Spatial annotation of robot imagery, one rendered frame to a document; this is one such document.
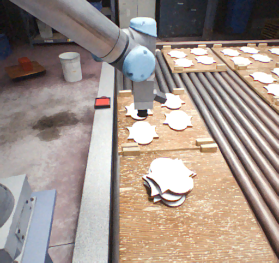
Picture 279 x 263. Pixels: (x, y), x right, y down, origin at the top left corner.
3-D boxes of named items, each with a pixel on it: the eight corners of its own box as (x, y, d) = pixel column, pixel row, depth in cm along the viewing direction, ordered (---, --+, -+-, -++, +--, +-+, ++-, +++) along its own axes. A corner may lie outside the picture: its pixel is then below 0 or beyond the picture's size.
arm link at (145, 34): (122, 18, 62) (148, 15, 66) (123, 56, 69) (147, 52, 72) (134, 23, 57) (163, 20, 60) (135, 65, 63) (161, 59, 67)
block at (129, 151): (122, 156, 75) (122, 150, 74) (122, 153, 77) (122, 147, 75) (140, 156, 76) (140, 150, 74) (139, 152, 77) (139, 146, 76)
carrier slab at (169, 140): (118, 155, 78) (117, 152, 77) (116, 97, 111) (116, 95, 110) (214, 149, 81) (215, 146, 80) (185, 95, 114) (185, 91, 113)
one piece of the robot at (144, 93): (171, 69, 66) (168, 115, 75) (167, 59, 73) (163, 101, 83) (131, 70, 65) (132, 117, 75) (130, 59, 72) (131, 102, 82)
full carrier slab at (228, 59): (232, 70, 139) (234, 64, 136) (211, 49, 172) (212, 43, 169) (285, 69, 141) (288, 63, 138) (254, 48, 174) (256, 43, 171)
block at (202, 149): (200, 153, 77) (201, 147, 75) (198, 149, 78) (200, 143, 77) (217, 152, 77) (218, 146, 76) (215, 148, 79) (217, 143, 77)
